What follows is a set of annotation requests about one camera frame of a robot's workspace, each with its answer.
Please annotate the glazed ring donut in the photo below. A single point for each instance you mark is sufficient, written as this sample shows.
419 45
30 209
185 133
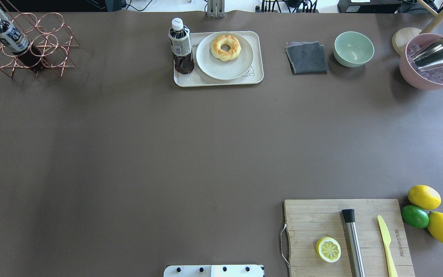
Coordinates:
225 48

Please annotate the green ceramic bowl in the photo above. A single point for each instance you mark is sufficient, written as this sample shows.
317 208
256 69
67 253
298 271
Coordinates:
353 49

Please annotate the upper yellow lemon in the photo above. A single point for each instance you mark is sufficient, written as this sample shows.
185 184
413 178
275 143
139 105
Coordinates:
424 197

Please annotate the wooden stand frame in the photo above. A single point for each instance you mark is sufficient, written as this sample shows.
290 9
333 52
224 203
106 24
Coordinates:
437 17

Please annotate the steel muddler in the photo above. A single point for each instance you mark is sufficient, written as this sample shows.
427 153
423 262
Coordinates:
356 261

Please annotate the white round plate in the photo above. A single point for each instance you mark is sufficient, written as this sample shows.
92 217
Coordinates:
224 70

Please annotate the metal ice scoop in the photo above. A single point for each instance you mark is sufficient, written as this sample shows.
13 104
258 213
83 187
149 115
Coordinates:
431 57

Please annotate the pink ice bowl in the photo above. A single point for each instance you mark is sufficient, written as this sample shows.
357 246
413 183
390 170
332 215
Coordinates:
412 75

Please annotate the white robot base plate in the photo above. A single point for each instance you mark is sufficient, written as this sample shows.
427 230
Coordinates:
225 270

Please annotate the grey folded cloth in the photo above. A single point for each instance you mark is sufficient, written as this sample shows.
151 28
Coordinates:
306 57

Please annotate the copper wire bottle rack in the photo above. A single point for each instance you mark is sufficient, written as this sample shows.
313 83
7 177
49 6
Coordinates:
48 32

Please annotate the cream rabbit tray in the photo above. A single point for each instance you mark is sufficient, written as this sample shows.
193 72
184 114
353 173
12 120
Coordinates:
197 78

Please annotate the dark tea bottle on tray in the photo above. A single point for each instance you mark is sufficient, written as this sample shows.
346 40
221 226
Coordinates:
181 47

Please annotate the green lime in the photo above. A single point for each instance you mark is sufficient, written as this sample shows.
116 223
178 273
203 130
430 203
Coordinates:
415 216

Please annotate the round wooden coaster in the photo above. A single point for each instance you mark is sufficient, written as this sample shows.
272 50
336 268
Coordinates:
402 37

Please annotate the yellow plastic knife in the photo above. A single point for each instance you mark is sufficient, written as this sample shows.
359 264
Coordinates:
386 237

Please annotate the dark bottle in rack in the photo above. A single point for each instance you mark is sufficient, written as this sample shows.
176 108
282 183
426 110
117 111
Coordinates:
20 46

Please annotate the wooden cutting board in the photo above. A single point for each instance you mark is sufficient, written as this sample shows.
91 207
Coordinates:
307 221

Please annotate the half lemon slice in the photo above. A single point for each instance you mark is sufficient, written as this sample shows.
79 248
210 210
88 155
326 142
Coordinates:
328 249

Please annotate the metal clamp at table edge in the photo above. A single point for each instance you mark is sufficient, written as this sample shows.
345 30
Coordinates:
216 9

